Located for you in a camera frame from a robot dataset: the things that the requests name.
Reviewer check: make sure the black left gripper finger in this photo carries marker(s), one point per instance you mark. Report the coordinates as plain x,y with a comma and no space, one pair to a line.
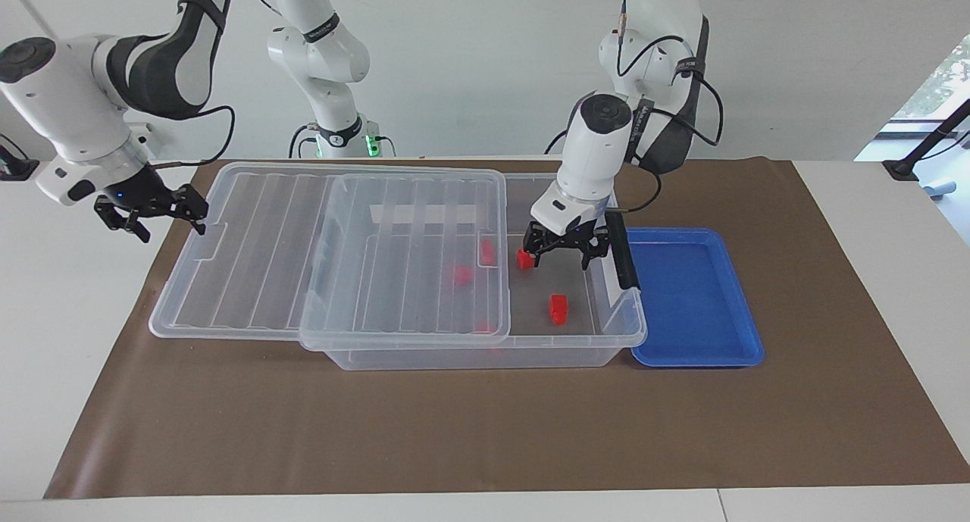
536,249
595,249

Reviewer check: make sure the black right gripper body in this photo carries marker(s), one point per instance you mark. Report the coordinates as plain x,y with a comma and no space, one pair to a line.
140,192

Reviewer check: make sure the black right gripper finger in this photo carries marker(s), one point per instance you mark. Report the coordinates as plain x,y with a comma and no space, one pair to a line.
125,223
193,206

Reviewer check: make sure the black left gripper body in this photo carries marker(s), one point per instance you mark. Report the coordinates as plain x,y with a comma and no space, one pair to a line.
568,239

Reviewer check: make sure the red block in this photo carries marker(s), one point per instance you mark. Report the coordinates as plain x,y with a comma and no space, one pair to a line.
462,274
522,260
558,310
486,328
488,253

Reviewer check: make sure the clear plastic box lid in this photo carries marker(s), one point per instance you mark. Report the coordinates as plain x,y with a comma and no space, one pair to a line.
265,264

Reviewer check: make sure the clear plastic storage box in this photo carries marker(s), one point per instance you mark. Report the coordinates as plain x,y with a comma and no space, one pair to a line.
576,314

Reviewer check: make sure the blue plastic tray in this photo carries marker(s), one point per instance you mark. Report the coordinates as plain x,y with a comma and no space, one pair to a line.
689,295

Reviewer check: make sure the white label on box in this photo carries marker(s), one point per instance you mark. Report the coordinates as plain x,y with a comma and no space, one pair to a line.
424,215

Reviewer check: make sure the brown paper table mat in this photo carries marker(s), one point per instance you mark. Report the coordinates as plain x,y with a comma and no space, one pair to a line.
227,416

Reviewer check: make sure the black angled stand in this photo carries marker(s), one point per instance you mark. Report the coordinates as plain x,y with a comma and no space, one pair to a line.
921,147

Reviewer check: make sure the pale blue background object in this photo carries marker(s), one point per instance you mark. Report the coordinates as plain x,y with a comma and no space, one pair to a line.
941,186

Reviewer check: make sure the window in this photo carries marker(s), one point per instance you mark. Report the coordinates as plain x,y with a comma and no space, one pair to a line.
932,90

